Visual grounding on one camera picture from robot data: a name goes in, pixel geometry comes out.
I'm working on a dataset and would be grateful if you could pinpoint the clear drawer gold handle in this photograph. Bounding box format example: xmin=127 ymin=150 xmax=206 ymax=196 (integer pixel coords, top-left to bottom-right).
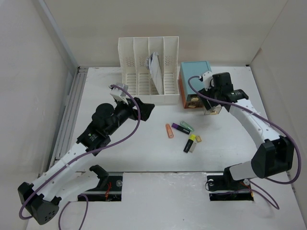
xmin=203 ymin=100 xmax=222 ymax=115

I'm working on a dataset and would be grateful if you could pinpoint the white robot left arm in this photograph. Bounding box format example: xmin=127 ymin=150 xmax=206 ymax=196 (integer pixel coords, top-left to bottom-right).
xmin=17 ymin=97 xmax=155 ymax=225

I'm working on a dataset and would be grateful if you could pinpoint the orange drawer box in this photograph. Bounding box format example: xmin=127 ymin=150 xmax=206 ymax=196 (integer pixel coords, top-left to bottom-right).
xmin=178 ymin=74 xmax=203 ymax=109

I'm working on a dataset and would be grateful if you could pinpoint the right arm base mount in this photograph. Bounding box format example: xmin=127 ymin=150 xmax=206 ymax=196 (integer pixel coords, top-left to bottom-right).
xmin=205 ymin=172 xmax=254 ymax=201

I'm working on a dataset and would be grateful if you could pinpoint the purple highlighter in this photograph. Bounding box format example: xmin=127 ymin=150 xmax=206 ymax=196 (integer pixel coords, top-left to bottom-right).
xmin=171 ymin=123 xmax=190 ymax=134

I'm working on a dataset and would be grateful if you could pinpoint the yellow highlighter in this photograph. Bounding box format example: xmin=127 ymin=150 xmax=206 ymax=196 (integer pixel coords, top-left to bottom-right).
xmin=183 ymin=134 xmax=196 ymax=153

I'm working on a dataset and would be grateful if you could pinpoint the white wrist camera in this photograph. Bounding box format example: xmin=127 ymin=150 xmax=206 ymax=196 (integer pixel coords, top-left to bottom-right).
xmin=201 ymin=71 xmax=214 ymax=91
xmin=109 ymin=83 xmax=128 ymax=104

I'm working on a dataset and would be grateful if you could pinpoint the aluminium rail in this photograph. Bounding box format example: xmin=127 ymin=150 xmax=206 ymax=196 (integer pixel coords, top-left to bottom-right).
xmin=51 ymin=67 xmax=88 ymax=162

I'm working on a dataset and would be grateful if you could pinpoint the orange highlighter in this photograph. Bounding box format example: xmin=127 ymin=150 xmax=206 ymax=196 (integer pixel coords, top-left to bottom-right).
xmin=165 ymin=124 xmax=174 ymax=138

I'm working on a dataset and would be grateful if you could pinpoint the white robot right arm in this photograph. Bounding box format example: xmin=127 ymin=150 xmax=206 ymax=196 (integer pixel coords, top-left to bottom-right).
xmin=199 ymin=71 xmax=294 ymax=189

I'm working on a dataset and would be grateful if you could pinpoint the blue drawer box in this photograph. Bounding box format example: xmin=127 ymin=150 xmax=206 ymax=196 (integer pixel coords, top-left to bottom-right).
xmin=180 ymin=61 xmax=212 ymax=97

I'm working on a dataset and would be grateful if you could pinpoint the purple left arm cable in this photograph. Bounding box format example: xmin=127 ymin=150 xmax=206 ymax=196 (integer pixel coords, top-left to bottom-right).
xmin=19 ymin=83 xmax=142 ymax=230

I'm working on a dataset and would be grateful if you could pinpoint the green highlighter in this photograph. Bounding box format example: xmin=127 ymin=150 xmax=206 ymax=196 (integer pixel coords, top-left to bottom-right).
xmin=180 ymin=121 xmax=194 ymax=132

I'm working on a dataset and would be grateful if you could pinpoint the white spiral notebook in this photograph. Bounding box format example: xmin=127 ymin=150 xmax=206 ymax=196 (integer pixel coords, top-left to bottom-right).
xmin=145 ymin=52 xmax=164 ymax=95

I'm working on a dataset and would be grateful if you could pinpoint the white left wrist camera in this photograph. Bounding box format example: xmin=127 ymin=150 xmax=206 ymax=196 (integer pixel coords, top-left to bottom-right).
xmin=109 ymin=83 xmax=128 ymax=104

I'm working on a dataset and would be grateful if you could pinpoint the small wooden stamp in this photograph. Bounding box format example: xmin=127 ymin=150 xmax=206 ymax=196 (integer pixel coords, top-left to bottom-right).
xmin=196 ymin=136 xmax=202 ymax=143

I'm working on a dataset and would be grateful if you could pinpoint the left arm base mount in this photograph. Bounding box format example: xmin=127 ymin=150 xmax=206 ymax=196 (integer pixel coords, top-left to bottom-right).
xmin=78 ymin=165 xmax=123 ymax=202

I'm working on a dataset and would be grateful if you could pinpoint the white plastic file organizer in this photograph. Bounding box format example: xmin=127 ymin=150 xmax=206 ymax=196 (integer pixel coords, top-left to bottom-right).
xmin=118 ymin=36 xmax=179 ymax=105

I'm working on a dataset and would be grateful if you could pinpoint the grey eraser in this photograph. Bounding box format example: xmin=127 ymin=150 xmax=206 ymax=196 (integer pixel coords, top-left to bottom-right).
xmin=189 ymin=142 xmax=197 ymax=153

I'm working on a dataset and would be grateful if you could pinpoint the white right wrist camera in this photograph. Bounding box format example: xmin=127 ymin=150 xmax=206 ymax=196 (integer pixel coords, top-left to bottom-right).
xmin=201 ymin=71 xmax=214 ymax=91

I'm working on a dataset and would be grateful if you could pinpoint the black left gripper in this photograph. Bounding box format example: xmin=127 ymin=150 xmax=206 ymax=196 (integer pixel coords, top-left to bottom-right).
xmin=106 ymin=96 xmax=154 ymax=136

